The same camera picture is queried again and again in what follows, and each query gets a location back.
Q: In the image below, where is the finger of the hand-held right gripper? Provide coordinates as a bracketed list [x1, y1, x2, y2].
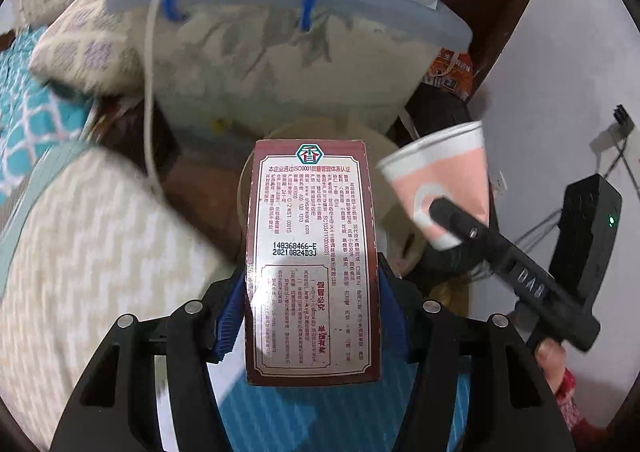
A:
[430, 197, 532, 283]

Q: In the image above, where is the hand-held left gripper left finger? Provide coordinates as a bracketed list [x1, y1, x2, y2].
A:
[50, 268, 248, 452]

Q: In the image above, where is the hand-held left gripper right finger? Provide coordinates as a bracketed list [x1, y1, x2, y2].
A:
[377, 253, 577, 452]

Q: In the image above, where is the pink white paper cup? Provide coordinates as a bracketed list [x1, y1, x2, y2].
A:
[376, 121, 491, 251]

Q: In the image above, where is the brown printed carton box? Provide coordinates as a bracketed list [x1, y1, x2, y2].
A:
[245, 138, 385, 387]

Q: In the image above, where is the person's right hand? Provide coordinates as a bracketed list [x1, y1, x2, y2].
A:
[534, 338, 569, 384]

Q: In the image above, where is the black bag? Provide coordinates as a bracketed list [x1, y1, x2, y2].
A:
[400, 84, 482, 149]

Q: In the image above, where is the small orange printed bag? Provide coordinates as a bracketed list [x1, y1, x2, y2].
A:
[422, 48, 474, 102]

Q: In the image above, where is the clear storage box blue lid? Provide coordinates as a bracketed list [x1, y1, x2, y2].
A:
[105, 0, 474, 143]

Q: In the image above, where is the patterned beige pillow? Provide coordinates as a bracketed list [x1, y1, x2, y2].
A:
[29, 0, 161, 97]

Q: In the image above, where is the black wall plug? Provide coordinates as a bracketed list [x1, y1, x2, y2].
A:
[611, 104, 634, 137]

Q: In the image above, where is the white fabric strap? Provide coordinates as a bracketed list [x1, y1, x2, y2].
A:
[397, 112, 422, 143]

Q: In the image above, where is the white cable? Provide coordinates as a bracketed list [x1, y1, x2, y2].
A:
[142, 0, 221, 203]

